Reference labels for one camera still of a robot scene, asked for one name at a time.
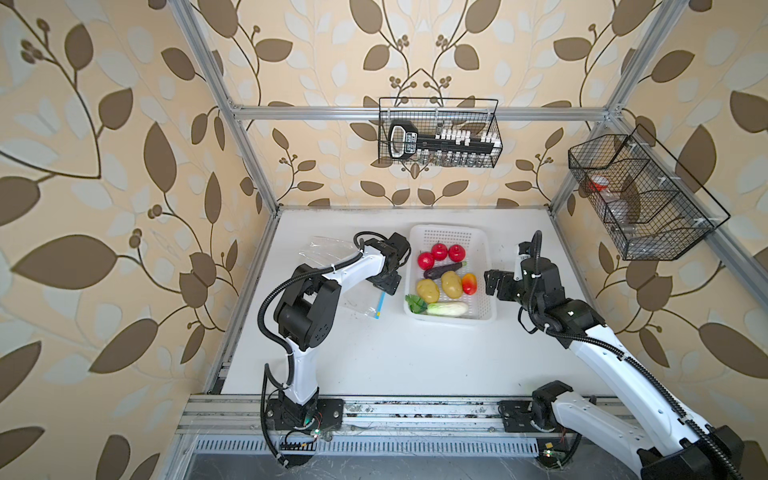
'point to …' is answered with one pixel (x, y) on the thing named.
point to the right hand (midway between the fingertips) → (503, 278)
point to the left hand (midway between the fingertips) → (379, 278)
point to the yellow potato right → (451, 284)
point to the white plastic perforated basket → (475, 241)
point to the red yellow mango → (469, 283)
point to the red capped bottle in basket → (598, 182)
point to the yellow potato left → (428, 290)
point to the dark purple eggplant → (434, 273)
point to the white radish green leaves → (442, 309)
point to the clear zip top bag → (363, 296)
